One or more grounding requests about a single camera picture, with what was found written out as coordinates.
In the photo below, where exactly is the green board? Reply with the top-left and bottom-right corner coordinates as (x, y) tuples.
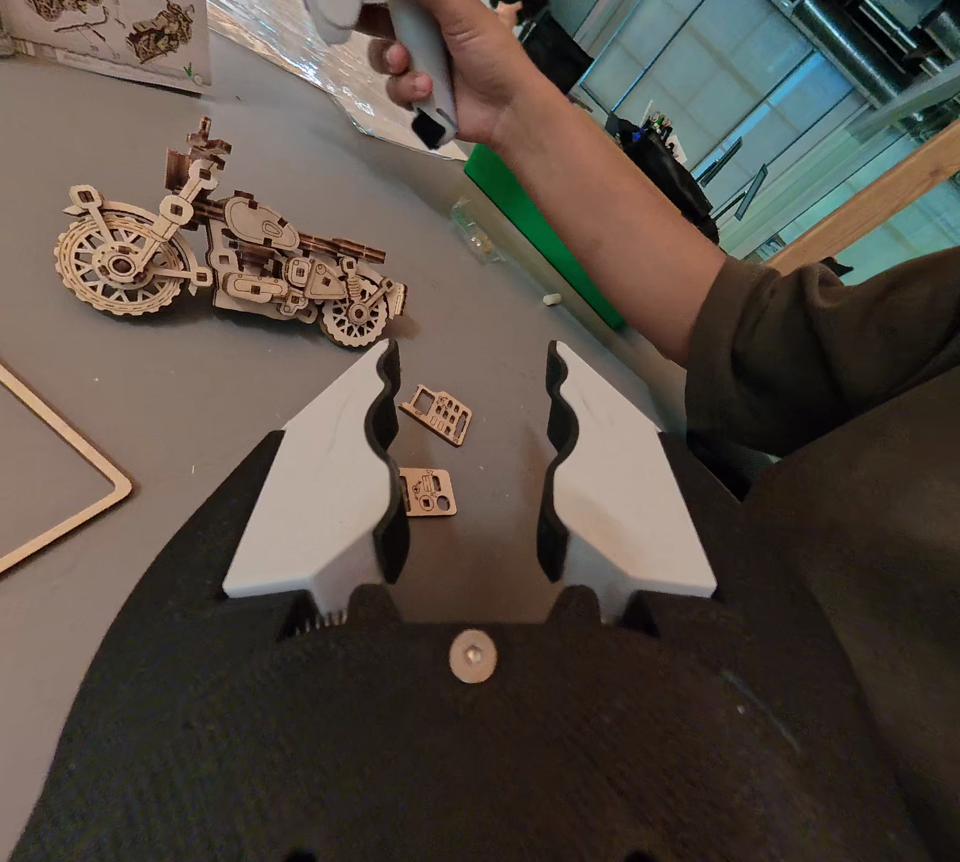
(463, 142), (628, 333)

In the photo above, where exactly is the person's right hand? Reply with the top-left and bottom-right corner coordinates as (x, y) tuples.
(358, 0), (571, 148)

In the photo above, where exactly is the person's right forearm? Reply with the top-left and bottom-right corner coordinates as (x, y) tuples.
(491, 93), (960, 462)

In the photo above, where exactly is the empty wooden sheet frame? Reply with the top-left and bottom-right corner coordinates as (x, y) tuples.
(0, 361), (135, 575)

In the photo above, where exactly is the wooden motorcycle model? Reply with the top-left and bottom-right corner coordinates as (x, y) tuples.
(54, 117), (411, 353)

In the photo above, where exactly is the computer monitor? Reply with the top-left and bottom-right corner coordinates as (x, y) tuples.
(697, 136), (771, 221)

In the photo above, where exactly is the person's dark clothing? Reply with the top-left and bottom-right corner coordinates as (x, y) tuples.
(738, 382), (960, 862)

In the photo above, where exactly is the wooden beam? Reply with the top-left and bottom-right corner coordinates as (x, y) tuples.
(763, 121), (960, 278)

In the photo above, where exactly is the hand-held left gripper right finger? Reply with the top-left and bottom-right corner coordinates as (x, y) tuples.
(537, 340), (719, 625)

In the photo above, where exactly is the rectangular wooden piece with holes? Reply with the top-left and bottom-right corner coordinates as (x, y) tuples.
(397, 467), (458, 520)

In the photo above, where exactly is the clear plastic bag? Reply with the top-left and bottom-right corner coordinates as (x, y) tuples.
(450, 196), (508, 265)

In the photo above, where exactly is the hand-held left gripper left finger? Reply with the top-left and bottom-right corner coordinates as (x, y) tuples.
(222, 339), (411, 614)

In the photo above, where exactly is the grey desk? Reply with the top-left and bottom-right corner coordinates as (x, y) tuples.
(0, 25), (687, 862)

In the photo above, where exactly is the wooden piece with grid slots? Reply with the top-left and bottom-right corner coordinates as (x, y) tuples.
(398, 384), (474, 448)

